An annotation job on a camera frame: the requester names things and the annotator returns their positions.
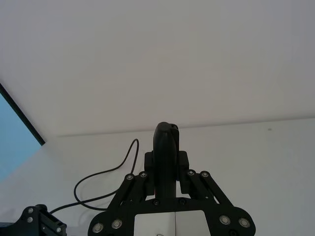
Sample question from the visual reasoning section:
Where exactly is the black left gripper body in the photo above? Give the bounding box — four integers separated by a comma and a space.
0, 204, 47, 236

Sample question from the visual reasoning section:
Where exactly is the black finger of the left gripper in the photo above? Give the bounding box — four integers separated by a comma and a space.
39, 207, 67, 236

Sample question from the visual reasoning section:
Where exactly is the blue panel with dark frame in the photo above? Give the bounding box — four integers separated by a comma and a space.
0, 82, 46, 184

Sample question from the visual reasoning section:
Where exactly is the thin black tool cord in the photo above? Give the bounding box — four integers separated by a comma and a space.
48, 139, 140, 214

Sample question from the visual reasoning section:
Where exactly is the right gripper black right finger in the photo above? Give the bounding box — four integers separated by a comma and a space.
177, 150, 257, 236

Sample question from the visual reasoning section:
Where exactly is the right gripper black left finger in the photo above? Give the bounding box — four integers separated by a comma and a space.
89, 151, 156, 236

